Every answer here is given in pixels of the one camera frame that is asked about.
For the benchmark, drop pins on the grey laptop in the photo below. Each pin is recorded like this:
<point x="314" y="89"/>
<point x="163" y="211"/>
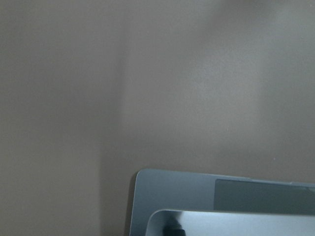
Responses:
<point x="157" y="189"/>

